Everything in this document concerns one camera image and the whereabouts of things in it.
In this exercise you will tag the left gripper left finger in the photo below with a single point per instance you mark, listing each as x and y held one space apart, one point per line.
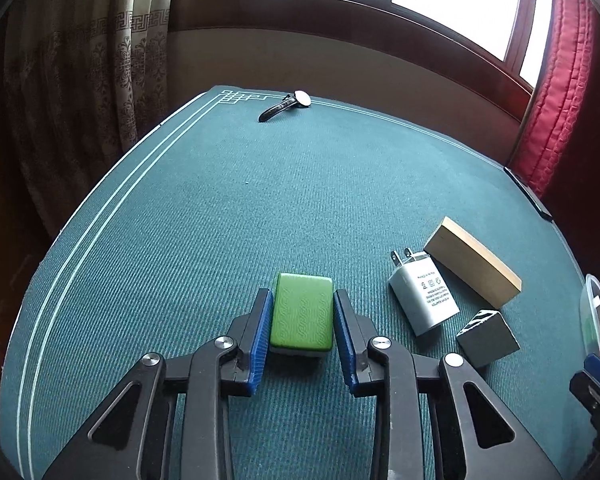
129 435

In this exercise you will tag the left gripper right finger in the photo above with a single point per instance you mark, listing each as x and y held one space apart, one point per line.
474 434

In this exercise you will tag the zebra striped triangular prism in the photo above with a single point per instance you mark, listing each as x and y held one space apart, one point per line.
487 338

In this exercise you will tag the white usb wall charger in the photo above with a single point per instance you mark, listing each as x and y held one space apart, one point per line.
421 291

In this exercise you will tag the long light wooden block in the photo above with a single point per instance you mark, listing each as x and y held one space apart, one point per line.
472 262

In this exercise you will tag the green and white tile block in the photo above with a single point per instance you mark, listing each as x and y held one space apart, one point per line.
303 316

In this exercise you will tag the clear plastic bowl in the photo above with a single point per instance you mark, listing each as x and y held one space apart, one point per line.
590 315

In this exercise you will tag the black remote control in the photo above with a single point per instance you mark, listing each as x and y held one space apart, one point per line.
530 195

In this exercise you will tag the teal table cloth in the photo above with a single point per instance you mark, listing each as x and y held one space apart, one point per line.
212 205

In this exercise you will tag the red curtain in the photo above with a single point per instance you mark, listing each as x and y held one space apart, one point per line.
558 154

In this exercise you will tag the wooden framed window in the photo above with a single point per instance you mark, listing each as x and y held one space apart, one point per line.
485 46

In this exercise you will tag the beige patterned curtain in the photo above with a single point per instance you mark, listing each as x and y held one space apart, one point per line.
85 81

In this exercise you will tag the wristwatch with black strap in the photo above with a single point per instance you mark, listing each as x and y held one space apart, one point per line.
297 99

